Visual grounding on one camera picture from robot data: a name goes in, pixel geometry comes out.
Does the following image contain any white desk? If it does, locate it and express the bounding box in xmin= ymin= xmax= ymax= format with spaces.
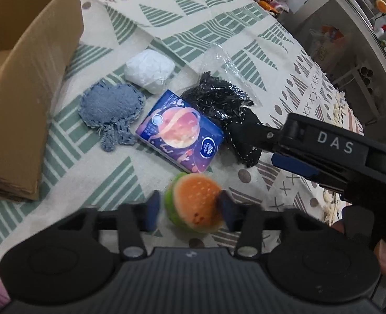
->
xmin=286 ymin=0 xmax=386 ymax=112

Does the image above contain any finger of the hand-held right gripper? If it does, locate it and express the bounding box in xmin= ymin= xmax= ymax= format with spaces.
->
xmin=228 ymin=122 xmax=288 ymax=154
xmin=271 ymin=154 xmax=319 ymax=179

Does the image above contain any purple tissue pack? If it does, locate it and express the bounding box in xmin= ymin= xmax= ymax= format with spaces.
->
xmin=136 ymin=89 xmax=225 ymax=174

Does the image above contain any black knitted cloth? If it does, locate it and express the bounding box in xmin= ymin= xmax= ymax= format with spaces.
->
xmin=180 ymin=71 xmax=264 ymax=168

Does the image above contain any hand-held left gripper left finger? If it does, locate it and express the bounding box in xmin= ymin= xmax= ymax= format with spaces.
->
xmin=54 ymin=191 xmax=161 ymax=260

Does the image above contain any denim fabric patch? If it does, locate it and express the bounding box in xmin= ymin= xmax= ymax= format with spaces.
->
xmin=78 ymin=79 xmax=147 ymax=152

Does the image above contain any small orange packet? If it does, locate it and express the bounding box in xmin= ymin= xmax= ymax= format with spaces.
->
xmin=258 ymin=1 xmax=280 ymax=14

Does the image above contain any clear plastic bag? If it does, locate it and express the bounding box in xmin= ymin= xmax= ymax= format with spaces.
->
xmin=198 ymin=43 xmax=268 ymax=107

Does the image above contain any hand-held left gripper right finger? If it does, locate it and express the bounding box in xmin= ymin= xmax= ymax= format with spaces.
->
xmin=217 ymin=191 xmax=324 ymax=260

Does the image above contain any brown cardboard box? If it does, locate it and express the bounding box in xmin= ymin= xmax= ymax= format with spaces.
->
xmin=0 ymin=0 xmax=84 ymax=202

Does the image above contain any green triangle patterned blanket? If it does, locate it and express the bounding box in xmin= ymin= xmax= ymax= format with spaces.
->
xmin=0 ymin=0 xmax=366 ymax=301

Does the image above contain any watermelon plush ball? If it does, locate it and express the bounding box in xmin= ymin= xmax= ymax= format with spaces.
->
xmin=164 ymin=172 xmax=225 ymax=235

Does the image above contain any translucent plastic bag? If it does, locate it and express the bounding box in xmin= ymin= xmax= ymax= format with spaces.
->
xmin=310 ymin=24 xmax=348 ymax=73

